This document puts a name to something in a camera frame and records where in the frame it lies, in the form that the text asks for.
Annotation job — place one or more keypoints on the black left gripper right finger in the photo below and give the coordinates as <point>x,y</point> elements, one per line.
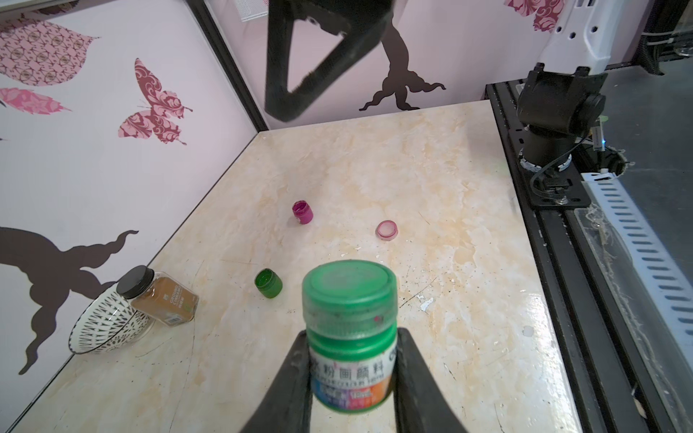
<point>419,403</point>

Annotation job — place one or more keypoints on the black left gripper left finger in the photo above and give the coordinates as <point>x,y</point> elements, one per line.
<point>287,404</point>

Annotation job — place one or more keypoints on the green paint jar with label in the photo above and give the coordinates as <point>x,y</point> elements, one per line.
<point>350,312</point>

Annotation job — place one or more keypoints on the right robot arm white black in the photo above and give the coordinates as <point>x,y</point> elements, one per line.
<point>561,98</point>

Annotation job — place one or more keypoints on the open green paint jar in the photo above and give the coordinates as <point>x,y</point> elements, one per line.
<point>268,283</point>

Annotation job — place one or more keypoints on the spice jar with black cap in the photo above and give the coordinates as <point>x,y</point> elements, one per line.
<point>158,296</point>

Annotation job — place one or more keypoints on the pink paint jar lid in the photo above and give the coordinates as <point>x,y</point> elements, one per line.
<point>387,230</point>

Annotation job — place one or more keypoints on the magenta paint jar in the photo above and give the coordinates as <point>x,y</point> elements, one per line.
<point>302,212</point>

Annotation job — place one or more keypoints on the black white patterned bowl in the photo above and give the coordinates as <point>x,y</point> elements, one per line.
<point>110,322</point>

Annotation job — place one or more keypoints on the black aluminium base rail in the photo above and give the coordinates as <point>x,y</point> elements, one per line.
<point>609,382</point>

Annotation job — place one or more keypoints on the white slotted cable duct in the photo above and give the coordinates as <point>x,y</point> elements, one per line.
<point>666,284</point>

